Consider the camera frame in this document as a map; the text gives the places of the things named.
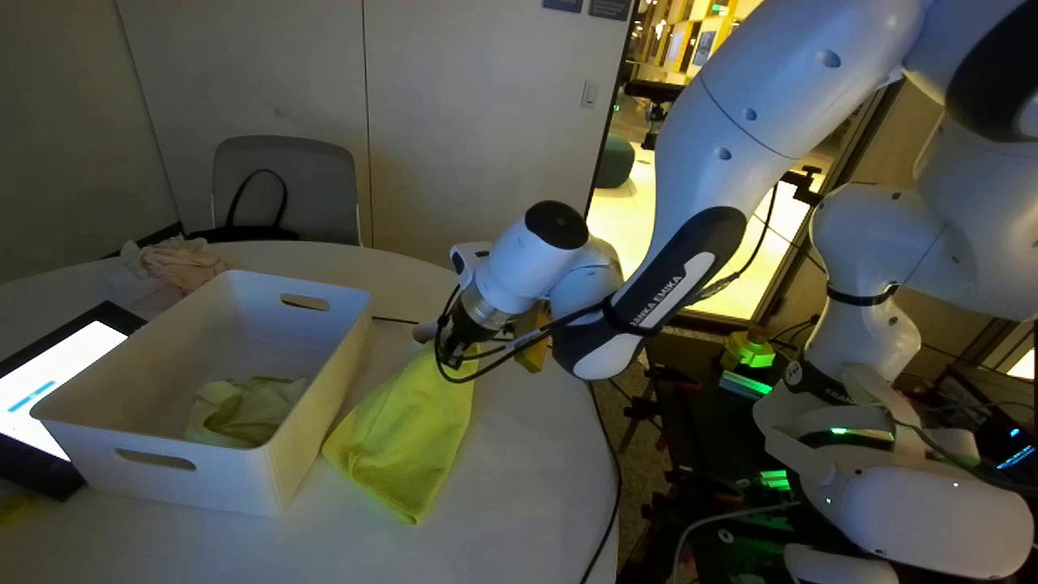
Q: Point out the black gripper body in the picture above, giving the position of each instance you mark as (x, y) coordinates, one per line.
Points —
(462, 321)

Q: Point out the yellow-green microfiber towel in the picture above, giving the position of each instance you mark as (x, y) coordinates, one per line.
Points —
(408, 431)

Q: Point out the small pale yellow cloth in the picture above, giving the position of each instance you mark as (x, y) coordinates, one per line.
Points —
(246, 409)

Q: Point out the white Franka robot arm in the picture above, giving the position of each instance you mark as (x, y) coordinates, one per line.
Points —
(779, 99)

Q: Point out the white plastic box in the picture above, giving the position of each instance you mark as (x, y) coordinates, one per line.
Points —
(205, 480)

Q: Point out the grey chair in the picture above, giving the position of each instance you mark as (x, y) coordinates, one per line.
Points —
(326, 182)

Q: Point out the black equipment cart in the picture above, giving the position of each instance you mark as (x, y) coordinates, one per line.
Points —
(683, 431)

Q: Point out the pink crumpled cloth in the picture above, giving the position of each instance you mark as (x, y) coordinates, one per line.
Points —
(180, 265)

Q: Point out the tablet device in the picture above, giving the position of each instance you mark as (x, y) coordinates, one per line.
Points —
(52, 378)

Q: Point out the wall poster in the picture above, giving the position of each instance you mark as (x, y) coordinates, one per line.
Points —
(610, 7)
(562, 5)

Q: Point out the black camera stand clamp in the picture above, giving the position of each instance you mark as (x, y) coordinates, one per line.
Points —
(809, 187)

